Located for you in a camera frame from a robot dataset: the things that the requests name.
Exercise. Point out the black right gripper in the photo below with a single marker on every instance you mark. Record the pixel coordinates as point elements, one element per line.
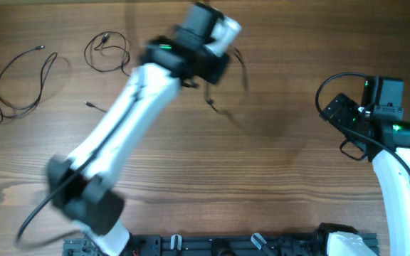
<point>348,107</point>

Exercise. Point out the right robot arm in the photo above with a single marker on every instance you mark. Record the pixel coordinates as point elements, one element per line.
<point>377,128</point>

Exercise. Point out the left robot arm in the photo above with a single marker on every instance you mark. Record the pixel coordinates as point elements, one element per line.
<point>81,185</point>

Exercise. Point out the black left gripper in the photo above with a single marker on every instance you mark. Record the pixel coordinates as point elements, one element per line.
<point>216,79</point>

